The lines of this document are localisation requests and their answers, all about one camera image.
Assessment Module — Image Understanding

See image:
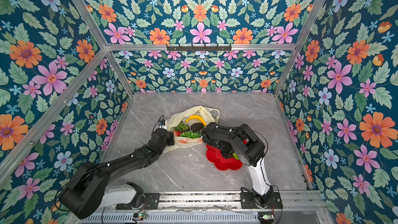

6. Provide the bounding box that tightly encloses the green fake lime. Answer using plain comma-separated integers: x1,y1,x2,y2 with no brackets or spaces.
174,121,190,132

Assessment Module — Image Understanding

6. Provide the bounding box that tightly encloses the red flower-shaped plate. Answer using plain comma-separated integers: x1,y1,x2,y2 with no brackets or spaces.
206,145,243,171

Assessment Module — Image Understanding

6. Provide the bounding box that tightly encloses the cream plastic bag with fruit print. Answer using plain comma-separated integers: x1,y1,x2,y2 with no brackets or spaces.
164,106,221,152

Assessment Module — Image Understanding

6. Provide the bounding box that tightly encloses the dark fake avocado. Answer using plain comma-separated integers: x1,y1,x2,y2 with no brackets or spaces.
190,123,205,132

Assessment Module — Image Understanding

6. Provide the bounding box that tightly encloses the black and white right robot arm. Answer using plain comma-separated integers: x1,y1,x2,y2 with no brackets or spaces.
201,122,274,208

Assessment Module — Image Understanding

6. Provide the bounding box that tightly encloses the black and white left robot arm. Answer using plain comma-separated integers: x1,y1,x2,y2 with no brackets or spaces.
59,128,175,219

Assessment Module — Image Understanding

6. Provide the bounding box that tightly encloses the green fake grape bunch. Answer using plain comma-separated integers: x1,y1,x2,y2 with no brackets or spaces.
180,131,202,139

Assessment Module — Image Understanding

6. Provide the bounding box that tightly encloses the yellow fake banana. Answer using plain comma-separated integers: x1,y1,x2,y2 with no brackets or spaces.
185,115,206,126

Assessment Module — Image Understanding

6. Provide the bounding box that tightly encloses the small green circuit board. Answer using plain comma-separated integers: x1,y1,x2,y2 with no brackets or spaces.
133,213,148,222

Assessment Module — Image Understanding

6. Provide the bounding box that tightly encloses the right small circuit board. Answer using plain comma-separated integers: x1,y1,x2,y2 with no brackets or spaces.
258,214,275,224

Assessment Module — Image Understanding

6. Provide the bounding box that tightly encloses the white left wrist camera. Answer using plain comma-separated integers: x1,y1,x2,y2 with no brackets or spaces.
158,120,167,130

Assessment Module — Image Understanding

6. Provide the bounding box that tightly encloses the aluminium front frame rail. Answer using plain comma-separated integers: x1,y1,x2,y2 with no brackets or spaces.
73,190,327,212

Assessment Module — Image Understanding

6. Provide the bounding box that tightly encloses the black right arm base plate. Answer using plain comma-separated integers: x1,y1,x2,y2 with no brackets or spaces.
240,189,283,209

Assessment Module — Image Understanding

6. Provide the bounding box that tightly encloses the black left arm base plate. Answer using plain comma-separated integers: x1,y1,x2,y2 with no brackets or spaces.
116,193,160,210

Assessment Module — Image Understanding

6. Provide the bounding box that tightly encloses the black hook rail on wall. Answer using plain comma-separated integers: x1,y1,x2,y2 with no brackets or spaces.
166,44,232,52

